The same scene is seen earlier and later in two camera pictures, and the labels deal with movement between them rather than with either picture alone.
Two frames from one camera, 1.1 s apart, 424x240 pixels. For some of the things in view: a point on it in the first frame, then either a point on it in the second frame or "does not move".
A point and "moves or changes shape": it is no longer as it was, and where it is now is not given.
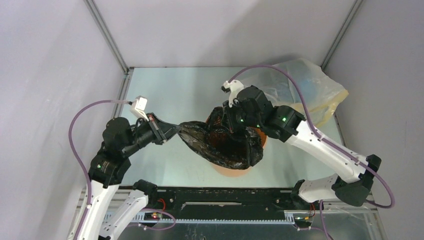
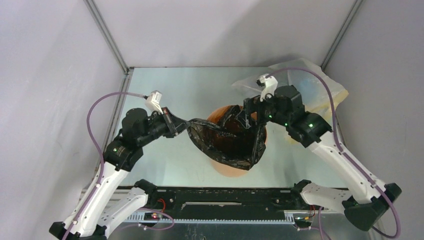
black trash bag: [239, 148] moves or changes shape
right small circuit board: [301, 218] does not move
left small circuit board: [152, 216] does not move
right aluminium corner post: [340, 34] does not move
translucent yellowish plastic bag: [321, 93] does not move
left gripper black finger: [163, 130] -> [176, 125]
